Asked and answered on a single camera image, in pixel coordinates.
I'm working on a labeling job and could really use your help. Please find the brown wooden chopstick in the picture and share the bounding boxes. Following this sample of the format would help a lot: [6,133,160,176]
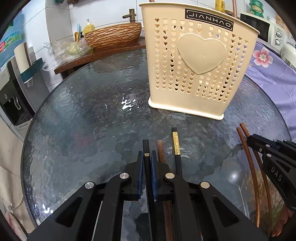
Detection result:
[239,123,273,237]
[157,139,174,241]
[236,127,260,228]

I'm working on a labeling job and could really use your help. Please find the person hand under gripper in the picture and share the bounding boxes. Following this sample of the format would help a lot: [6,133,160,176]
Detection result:
[271,204,294,237]

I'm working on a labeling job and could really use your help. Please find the black chopstick long gold band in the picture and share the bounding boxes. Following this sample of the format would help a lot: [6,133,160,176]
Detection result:
[171,128,183,177]

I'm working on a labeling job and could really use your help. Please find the purple floral cloth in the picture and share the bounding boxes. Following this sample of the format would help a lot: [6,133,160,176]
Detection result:
[245,42,296,142]

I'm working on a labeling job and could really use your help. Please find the white electric kettle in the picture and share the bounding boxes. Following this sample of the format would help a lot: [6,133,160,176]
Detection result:
[280,43,296,70]

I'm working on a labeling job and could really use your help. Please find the white microwave oven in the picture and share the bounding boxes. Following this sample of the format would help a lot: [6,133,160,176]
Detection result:
[240,13,287,51]

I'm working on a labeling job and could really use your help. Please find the beige perforated utensil holder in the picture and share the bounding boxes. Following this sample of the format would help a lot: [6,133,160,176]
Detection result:
[140,2,259,120]

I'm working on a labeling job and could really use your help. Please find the water dispenser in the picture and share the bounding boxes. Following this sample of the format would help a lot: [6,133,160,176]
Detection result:
[1,47,49,141]

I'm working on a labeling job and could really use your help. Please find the green stacked noodle cups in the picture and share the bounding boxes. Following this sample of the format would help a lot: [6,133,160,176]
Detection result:
[249,0,264,18]

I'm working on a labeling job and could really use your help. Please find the yellow roll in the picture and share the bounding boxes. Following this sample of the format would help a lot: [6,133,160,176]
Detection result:
[215,0,225,13]

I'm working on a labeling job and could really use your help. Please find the clear plastic bag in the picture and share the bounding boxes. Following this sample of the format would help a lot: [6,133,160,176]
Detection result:
[42,40,93,72]

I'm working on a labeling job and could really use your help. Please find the teal cup holder with cups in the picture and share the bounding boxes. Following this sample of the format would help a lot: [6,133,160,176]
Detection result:
[14,42,43,84]

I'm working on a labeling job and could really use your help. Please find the woven brown basin sink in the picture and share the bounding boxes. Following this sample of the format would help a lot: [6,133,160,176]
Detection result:
[85,23,142,49]

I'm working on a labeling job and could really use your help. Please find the dark wooden counter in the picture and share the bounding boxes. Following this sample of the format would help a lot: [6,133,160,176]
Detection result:
[54,37,145,79]

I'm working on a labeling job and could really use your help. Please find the yellow soap dispenser bottle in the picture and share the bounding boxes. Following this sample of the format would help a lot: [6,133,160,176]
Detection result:
[83,19,95,36]

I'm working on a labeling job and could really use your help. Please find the blue water jug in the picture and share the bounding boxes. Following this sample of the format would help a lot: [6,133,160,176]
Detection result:
[0,11,24,67]

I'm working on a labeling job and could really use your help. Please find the brass faucet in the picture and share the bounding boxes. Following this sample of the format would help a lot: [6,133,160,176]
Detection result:
[122,9,137,23]

